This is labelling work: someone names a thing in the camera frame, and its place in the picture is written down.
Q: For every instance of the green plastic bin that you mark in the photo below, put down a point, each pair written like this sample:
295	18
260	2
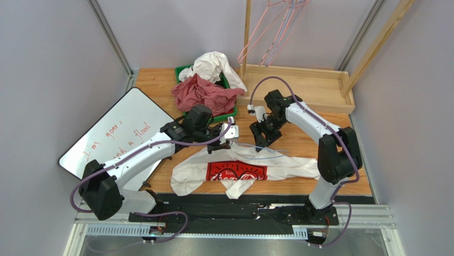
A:
223	82

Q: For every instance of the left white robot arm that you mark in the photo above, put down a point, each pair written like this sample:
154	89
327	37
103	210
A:
102	188

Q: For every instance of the wooden rack post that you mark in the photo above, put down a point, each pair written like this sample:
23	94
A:
243	54
398	13

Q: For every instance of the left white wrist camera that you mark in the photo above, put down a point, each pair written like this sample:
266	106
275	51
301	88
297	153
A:
230	131

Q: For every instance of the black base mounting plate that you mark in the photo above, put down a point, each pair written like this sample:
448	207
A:
248	215

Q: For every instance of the white t-shirt red print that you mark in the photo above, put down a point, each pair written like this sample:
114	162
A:
235	173

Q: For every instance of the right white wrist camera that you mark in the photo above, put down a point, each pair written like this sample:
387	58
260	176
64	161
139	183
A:
257	111

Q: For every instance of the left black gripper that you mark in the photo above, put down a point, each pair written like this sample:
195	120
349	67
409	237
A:
218	146

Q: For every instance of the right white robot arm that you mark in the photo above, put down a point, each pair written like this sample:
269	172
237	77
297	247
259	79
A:
339	155

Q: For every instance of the aluminium frame rail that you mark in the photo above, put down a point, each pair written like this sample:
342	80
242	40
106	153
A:
365	228

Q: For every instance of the wooden rack base tray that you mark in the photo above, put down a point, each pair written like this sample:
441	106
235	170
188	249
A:
320	89

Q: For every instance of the right aluminium corner profile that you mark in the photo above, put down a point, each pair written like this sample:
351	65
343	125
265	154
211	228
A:
362	32

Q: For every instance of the aluminium corner profile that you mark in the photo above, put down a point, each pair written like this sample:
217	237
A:
110	35
362	32

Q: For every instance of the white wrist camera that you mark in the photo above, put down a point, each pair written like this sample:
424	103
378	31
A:
230	131
257	111

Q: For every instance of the wooden rack right post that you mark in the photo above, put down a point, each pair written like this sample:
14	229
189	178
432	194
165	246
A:
398	13

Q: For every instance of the dusty pink t-shirt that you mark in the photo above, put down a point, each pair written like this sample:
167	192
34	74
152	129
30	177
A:
198	91

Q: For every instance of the left aluminium corner profile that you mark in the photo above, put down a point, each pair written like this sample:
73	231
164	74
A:
110	35

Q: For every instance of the wooden rack left post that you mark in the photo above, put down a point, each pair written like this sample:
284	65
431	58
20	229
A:
243	54

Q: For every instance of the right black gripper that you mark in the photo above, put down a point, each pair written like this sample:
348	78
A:
266	127

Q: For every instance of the white t-shirt blue print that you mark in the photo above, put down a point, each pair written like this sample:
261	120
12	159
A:
209	66

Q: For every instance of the white whiteboard black frame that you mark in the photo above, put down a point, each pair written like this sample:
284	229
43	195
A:
130	122

